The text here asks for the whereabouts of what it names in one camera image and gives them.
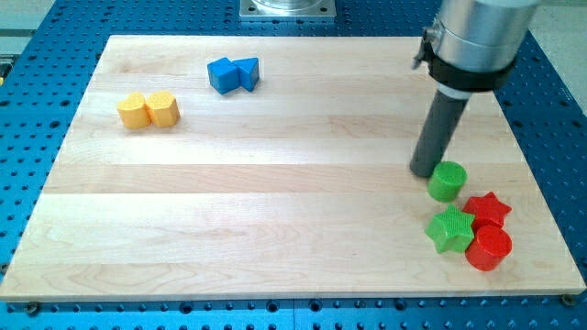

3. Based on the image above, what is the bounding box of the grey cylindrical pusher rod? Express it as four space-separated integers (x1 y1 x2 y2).
410 89 470 178

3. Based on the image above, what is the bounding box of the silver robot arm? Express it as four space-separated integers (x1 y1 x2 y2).
410 0 540 178

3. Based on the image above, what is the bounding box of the green cylinder block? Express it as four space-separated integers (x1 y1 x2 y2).
427 161 468 203

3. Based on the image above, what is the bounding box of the red star block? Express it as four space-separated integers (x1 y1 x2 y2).
462 192 512 232

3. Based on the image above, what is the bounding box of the green star block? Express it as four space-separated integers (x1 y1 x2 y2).
425 204 475 254

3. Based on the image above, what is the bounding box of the red cylinder block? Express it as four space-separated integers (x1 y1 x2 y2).
465 225 513 271

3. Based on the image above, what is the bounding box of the blue triangle block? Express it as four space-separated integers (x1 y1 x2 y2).
233 58 260 92

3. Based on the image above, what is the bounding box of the blue cube block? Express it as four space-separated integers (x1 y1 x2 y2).
207 58 240 94

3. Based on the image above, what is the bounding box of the wooden board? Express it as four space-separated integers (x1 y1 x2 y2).
1 35 585 302

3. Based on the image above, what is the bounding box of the blue perforated table plate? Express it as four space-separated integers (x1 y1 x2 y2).
1 0 586 329

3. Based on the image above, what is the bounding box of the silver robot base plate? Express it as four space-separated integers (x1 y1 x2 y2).
239 0 337 18

